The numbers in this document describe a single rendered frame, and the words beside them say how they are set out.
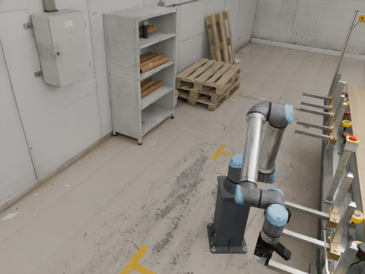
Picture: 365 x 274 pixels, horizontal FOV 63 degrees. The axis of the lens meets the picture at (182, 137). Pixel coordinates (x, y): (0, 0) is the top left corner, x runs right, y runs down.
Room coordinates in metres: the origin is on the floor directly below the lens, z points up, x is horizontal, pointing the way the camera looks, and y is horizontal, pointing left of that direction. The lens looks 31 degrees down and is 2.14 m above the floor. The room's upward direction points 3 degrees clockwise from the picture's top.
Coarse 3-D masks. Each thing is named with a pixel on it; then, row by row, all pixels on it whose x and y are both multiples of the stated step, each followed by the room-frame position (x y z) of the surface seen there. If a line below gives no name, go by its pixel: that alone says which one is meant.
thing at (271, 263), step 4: (272, 260) 0.97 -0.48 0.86; (268, 264) 0.94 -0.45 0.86; (272, 264) 0.94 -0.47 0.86; (276, 264) 0.94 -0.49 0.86; (280, 264) 0.95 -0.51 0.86; (268, 268) 0.94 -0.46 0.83; (272, 268) 0.93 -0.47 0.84; (276, 268) 0.93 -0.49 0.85; (280, 268) 0.92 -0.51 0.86; (284, 268) 0.93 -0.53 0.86; (288, 268) 0.93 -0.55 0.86; (292, 268) 0.93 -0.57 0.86; (280, 272) 0.92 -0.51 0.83; (284, 272) 0.91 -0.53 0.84; (288, 272) 0.91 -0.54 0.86; (292, 272) 0.90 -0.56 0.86; (296, 272) 0.91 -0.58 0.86; (300, 272) 0.91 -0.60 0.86; (304, 272) 0.91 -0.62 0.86
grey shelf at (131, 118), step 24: (120, 24) 3.34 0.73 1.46; (168, 24) 4.10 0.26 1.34; (120, 48) 3.35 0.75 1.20; (144, 48) 4.14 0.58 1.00; (168, 48) 4.10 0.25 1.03; (120, 72) 3.36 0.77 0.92; (144, 72) 3.48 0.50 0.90; (168, 72) 4.10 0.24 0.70; (120, 96) 3.37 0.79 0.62; (168, 96) 4.09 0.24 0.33; (120, 120) 3.38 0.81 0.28; (144, 120) 3.68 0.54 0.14
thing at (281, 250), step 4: (276, 244) 0.95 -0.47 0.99; (280, 244) 0.96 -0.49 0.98; (272, 248) 0.94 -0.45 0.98; (276, 248) 0.93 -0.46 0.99; (280, 248) 0.94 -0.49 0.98; (284, 248) 0.95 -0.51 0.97; (276, 252) 0.93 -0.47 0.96; (280, 252) 0.93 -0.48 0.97; (284, 252) 0.93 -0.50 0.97; (288, 252) 0.94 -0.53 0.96; (284, 256) 0.92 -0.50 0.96; (288, 256) 0.92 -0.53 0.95
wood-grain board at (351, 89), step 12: (348, 84) 3.44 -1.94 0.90; (348, 96) 3.06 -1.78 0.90; (360, 96) 3.08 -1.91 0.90; (360, 108) 2.76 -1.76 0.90; (360, 120) 2.49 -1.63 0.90; (360, 132) 2.26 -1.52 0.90; (360, 144) 2.06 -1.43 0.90; (360, 156) 1.89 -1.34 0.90; (360, 168) 1.74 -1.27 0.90; (360, 180) 1.59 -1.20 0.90; (360, 192) 1.48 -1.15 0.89
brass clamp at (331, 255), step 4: (328, 236) 1.16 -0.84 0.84; (332, 244) 1.09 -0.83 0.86; (336, 244) 1.09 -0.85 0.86; (340, 244) 1.09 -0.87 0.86; (332, 248) 1.06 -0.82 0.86; (336, 248) 1.06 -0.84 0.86; (340, 248) 1.06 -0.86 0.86; (328, 252) 1.06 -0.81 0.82; (332, 252) 1.04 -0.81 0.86; (340, 252) 1.04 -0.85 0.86; (328, 256) 1.04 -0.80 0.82; (332, 256) 1.03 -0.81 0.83; (336, 256) 1.03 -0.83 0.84; (340, 256) 1.02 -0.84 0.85; (336, 260) 1.02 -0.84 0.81
